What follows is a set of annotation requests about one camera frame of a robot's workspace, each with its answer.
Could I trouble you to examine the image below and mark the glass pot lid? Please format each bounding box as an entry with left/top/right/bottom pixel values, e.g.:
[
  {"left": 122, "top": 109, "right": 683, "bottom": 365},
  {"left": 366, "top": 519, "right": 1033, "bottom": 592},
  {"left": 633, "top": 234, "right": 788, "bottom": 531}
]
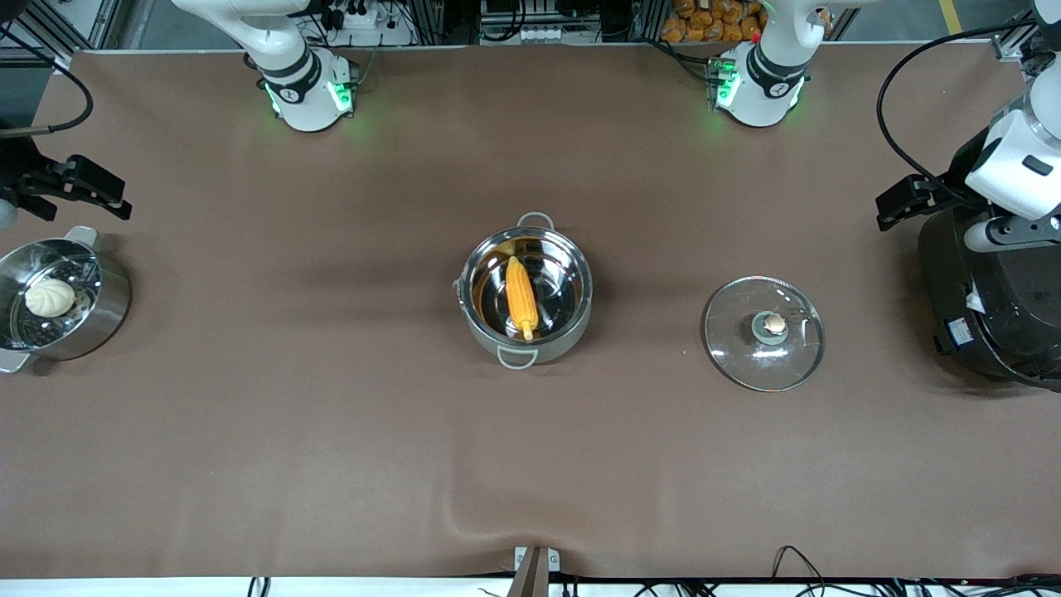
[{"left": 704, "top": 276, "right": 826, "bottom": 393}]

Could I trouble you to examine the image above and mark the yellow corn cob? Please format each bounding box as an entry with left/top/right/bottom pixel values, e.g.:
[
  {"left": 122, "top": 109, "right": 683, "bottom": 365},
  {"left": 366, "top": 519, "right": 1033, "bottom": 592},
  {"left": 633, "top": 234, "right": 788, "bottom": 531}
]
[{"left": 506, "top": 255, "right": 540, "bottom": 342}]

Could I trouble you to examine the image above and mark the steel steamer pot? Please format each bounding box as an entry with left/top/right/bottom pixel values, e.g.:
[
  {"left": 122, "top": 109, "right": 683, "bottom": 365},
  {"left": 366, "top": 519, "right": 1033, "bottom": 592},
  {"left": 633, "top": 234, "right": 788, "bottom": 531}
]
[{"left": 0, "top": 226, "right": 132, "bottom": 374}]

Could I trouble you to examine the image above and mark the stainless steel pot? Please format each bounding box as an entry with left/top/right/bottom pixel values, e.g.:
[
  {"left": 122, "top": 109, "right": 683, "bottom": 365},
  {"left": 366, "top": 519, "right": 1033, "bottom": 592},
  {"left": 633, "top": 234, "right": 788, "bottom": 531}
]
[{"left": 453, "top": 211, "right": 594, "bottom": 370}]

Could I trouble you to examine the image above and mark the black rice cooker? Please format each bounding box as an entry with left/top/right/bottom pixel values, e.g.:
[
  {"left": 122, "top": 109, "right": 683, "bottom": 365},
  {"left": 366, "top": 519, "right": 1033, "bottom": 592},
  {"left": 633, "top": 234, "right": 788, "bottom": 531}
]
[{"left": 918, "top": 207, "right": 1061, "bottom": 391}]

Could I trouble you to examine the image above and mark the white steamed bun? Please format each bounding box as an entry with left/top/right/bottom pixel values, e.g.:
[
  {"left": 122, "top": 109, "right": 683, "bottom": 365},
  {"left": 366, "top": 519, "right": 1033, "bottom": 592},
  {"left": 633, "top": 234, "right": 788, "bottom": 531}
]
[{"left": 25, "top": 278, "right": 77, "bottom": 318}]

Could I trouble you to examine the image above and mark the bag of orange snacks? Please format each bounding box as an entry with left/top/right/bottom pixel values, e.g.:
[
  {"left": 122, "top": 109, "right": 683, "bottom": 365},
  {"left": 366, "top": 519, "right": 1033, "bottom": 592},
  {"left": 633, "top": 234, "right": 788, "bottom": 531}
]
[{"left": 661, "top": 0, "right": 768, "bottom": 44}]

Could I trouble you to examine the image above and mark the white power strip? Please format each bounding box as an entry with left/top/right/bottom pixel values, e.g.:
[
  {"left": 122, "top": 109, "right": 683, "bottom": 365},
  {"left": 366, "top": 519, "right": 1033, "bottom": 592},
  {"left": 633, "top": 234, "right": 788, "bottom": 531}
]
[{"left": 327, "top": 0, "right": 415, "bottom": 46}]

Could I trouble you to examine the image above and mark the brown table mat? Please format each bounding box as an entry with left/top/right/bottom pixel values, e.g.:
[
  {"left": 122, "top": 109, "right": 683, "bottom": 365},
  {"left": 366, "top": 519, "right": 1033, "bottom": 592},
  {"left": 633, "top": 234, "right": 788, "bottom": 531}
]
[{"left": 0, "top": 46, "right": 1061, "bottom": 580}]

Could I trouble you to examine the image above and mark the aluminium frame profile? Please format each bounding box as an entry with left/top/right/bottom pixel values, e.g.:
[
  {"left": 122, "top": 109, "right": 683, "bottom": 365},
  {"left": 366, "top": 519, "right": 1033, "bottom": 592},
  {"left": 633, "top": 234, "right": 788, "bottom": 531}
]
[
  {"left": 0, "top": 0, "right": 125, "bottom": 67},
  {"left": 991, "top": 0, "right": 1061, "bottom": 63}
]

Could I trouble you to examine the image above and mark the black left camera cable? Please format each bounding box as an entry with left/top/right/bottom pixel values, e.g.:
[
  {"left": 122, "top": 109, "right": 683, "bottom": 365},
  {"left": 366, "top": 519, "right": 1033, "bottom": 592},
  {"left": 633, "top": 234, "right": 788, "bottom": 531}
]
[{"left": 877, "top": 23, "right": 1037, "bottom": 200}]

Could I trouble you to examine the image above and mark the black camera cable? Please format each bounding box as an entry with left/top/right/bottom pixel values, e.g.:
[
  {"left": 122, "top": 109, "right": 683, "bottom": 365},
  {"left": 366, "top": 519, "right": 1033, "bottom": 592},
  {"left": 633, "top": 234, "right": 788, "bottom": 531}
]
[
  {"left": 877, "top": 23, "right": 1037, "bottom": 200},
  {"left": 0, "top": 25, "right": 94, "bottom": 138}
]

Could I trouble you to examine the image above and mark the black right camera cable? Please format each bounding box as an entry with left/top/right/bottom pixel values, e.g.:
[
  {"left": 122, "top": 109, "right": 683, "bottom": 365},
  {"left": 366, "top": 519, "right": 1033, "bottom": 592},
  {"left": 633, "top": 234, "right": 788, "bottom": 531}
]
[{"left": 0, "top": 25, "right": 94, "bottom": 138}]

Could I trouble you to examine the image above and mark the black looped floor cable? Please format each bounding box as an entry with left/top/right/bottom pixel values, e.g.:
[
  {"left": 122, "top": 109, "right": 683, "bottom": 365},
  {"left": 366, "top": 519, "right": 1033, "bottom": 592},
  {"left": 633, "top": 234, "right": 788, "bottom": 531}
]
[{"left": 771, "top": 546, "right": 831, "bottom": 597}]

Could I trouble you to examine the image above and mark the metal table clamp bracket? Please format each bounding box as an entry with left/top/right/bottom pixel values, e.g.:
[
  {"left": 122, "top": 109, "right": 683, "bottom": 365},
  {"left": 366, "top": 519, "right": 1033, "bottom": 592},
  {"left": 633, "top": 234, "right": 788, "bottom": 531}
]
[{"left": 512, "top": 546, "right": 561, "bottom": 597}]

